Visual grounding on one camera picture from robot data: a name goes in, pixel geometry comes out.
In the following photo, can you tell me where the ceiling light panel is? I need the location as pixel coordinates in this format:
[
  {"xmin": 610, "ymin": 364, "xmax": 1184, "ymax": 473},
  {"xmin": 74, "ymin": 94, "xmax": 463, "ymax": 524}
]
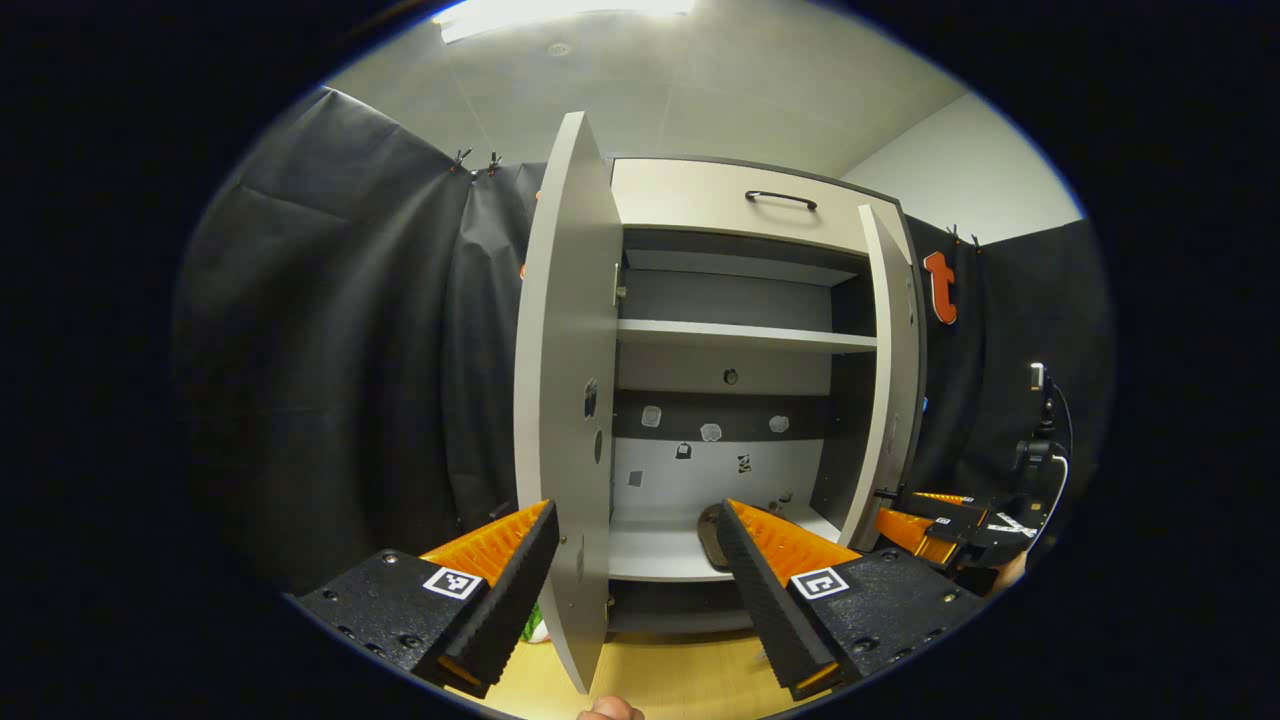
[{"xmin": 432, "ymin": 0, "xmax": 696, "ymax": 43}]

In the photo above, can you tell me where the beige cabinet drawer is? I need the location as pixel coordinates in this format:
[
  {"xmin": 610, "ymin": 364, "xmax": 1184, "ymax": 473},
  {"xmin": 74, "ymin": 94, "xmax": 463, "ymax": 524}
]
[{"xmin": 610, "ymin": 158, "xmax": 913, "ymax": 259}]

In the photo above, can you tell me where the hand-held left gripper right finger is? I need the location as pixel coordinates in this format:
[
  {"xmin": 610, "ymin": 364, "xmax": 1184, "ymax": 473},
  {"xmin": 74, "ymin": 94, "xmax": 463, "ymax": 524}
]
[{"xmin": 717, "ymin": 499, "xmax": 991, "ymax": 701}]

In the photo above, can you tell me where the black backdrop cloth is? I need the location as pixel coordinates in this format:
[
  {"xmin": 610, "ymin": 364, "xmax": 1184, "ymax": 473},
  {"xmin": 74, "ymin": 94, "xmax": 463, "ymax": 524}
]
[{"xmin": 170, "ymin": 85, "xmax": 1116, "ymax": 596}]

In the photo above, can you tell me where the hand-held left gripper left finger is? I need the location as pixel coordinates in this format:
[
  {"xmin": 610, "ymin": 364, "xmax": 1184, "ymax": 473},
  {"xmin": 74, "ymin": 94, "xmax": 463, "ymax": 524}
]
[{"xmin": 290, "ymin": 500, "xmax": 561, "ymax": 699}]

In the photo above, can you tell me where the black camera cable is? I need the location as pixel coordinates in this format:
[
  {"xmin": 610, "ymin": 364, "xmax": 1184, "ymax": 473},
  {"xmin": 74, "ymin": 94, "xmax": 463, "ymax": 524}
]
[{"xmin": 1045, "ymin": 380, "xmax": 1074, "ymax": 541}]

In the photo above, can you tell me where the brown fuzzy shoe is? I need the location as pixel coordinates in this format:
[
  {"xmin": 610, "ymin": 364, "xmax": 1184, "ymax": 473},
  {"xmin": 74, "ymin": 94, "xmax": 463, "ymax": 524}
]
[{"xmin": 697, "ymin": 503, "xmax": 736, "ymax": 571}]

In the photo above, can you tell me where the white cabinet door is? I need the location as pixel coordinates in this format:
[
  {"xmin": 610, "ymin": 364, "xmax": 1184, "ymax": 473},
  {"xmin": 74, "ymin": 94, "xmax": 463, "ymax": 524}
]
[
  {"xmin": 513, "ymin": 110, "xmax": 624, "ymax": 695},
  {"xmin": 838, "ymin": 204, "xmax": 928, "ymax": 553}
]

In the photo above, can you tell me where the white shoe cabinet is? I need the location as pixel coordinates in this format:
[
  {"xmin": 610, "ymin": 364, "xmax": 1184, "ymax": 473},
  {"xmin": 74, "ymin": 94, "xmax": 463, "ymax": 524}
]
[{"xmin": 608, "ymin": 155, "xmax": 906, "ymax": 636}]

